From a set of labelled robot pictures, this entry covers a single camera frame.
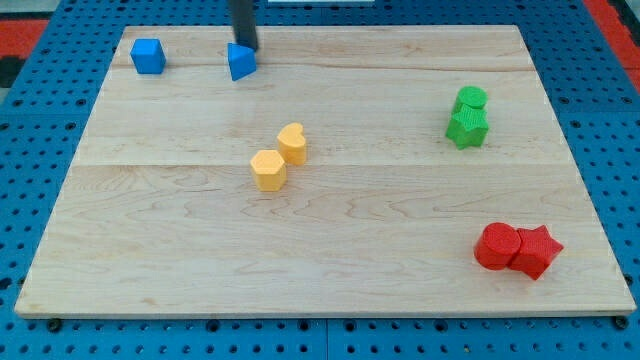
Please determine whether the blue triangle block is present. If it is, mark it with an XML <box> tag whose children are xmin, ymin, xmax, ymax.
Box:
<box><xmin>227</xmin><ymin>43</ymin><xmax>257</xmax><ymax>81</ymax></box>

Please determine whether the light wooden board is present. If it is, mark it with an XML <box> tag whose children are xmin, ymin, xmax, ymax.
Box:
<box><xmin>15</xmin><ymin>25</ymin><xmax>636</xmax><ymax>319</ymax></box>

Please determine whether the yellow heart block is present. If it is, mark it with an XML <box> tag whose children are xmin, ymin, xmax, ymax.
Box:
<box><xmin>277</xmin><ymin>122</ymin><xmax>307</xmax><ymax>165</ymax></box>

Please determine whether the yellow hexagon block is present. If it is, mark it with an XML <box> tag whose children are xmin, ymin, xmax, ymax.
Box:
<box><xmin>250</xmin><ymin>150</ymin><xmax>287</xmax><ymax>192</ymax></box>

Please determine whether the green star block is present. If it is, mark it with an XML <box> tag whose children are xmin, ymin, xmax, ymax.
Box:
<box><xmin>445</xmin><ymin>104</ymin><xmax>490</xmax><ymax>150</ymax></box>

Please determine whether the green cylinder block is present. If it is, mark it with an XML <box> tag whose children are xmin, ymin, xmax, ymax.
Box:
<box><xmin>452</xmin><ymin>86</ymin><xmax>488</xmax><ymax>113</ymax></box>

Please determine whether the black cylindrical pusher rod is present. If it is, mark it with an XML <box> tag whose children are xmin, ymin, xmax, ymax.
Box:
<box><xmin>228</xmin><ymin>0</ymin><xmax>259</xmax><ymax>51</ymax></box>

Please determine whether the red cylinder block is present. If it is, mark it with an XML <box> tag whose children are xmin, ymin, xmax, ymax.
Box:
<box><xmin>474</xmin><ymin>222</ymin><xmax>521</xmax><ymax>271</ymax></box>

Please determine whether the blue cube block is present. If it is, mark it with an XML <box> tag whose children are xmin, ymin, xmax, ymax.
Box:
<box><xmin>130</xmin><ymin>38</ymin><xmax>166</xmax><ymax>74</ymax></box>

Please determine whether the red star block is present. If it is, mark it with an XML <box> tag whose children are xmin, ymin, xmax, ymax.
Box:
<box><xmin>508</xmin><ymin>225</ymin><xmax>564</xmax><ymax>280</ymax></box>

